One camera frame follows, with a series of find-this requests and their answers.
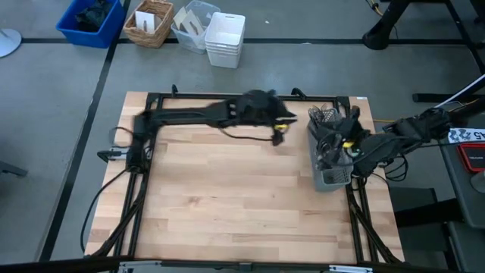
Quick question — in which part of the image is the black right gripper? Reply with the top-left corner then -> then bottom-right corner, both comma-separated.
315,105 -> 371,171

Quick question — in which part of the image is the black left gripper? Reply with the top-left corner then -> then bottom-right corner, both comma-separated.
233,89 -> 299,129

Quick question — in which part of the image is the grey mesh cutlery caddy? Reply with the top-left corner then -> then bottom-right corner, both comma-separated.
306,105 -> 356,193

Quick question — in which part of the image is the black stool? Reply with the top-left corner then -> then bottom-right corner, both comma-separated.
388,187 -> 465,229

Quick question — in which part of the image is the white plastic bin stack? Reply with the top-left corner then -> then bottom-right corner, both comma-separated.
204,11 -> 246,70

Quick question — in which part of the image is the black stand foot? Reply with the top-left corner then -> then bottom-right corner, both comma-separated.
361,0 -> 403,52

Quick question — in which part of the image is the white numbered label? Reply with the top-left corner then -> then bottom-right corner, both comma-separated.
446,127 -> 485,145

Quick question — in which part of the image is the clear plastic bin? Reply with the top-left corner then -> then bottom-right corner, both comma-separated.
171,0 -> 221,55

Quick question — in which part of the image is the beige cardboard piece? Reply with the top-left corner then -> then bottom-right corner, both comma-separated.
180,9 -> 206,36
173,6 -> 189,26

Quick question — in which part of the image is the red-framed tablet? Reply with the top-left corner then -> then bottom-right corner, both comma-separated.
457,143 -> 485,174

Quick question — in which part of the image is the black side cart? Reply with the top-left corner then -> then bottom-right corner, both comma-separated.
431,109 -> 485,273

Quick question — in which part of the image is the grey round object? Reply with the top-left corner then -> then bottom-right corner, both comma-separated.
471,169 -> 485,195

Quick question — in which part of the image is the wicker basket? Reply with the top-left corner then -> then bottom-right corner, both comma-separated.
123,0 -> 177,49

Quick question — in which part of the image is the white card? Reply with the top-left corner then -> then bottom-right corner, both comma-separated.
134,10 -> 157,35

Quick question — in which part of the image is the blue plastic bin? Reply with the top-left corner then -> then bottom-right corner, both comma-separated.
55,0 -> 127,49

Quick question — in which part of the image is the black cloth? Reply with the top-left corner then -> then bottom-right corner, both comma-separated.
74,0 -> 114,33

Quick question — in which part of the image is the black front crossbar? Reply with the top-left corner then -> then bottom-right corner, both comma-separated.
0,256 -> 485,273

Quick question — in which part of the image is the grey metal leg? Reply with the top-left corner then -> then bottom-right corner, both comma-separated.
0,160 -> 29,178

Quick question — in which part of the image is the grey round stand base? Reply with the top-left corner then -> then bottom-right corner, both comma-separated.
0,28 -> 23,58

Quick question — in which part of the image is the black floor stand frame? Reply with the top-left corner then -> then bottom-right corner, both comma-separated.
411,0 -> 485,104

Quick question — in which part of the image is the white cable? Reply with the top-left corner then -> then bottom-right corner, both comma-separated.
433,74 -> 485,109

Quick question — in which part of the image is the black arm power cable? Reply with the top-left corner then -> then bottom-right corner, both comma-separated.
80,166 -> 132,254

